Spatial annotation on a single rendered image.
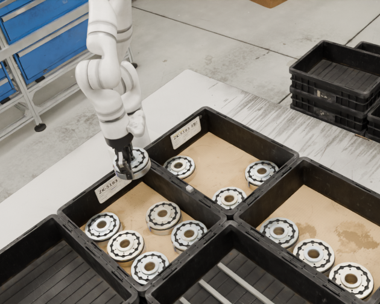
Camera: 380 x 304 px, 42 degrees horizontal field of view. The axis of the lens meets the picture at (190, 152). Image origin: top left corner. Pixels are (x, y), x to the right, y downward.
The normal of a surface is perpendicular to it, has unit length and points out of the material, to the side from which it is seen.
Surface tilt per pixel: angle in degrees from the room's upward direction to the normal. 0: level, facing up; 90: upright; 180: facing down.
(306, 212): 0
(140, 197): 0
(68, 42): 90
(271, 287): 0
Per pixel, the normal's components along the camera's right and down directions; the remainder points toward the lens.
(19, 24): 0.72, 0.37
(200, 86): -0.15, -0.73
